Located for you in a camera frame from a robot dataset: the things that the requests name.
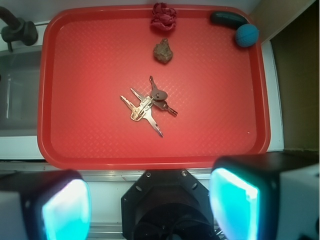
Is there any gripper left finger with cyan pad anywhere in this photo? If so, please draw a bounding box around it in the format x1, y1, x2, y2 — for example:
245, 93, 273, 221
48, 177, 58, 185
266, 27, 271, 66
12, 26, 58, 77
0, 170, 92, 240

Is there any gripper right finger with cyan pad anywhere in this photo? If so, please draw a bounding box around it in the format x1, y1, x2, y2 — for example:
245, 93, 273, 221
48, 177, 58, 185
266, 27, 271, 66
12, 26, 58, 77
208, 152, 320, 240

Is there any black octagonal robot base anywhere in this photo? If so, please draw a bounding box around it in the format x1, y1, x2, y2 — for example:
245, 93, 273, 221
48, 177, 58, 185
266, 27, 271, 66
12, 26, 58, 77
121, 169, 219, 240

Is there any crumpled red paper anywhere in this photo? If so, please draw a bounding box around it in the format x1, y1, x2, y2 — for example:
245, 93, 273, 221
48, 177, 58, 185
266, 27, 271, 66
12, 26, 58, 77
150, 2, 177, 31

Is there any red plastic tray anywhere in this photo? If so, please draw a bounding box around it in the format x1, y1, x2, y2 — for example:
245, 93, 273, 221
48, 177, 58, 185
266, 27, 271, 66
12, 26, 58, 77
37, 5, 271, 170

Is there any grey metal sink basin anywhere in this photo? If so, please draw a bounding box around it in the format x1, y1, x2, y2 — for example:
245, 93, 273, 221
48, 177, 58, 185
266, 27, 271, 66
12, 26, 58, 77
0, 46, 42, 137

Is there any bunch of metal keys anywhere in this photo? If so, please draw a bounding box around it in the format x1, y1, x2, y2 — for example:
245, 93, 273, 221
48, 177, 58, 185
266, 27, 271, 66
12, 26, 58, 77
120, 76, 178, 138

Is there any blue textured ball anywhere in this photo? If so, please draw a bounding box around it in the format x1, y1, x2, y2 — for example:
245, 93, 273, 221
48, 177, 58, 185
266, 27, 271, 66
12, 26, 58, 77
235, 23, 259, 48

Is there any dark faucet fixture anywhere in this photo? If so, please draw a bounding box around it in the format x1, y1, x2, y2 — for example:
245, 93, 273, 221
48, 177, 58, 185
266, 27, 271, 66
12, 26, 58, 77
0, 6, 39, 53

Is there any brown rock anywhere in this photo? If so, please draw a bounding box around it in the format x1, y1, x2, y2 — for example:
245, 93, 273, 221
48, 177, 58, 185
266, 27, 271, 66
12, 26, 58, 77
153, 38, 174, 64

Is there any dark green cucumber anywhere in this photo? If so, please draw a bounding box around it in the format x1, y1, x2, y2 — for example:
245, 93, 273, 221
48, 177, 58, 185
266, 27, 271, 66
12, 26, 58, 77
210, 11, 249, 30

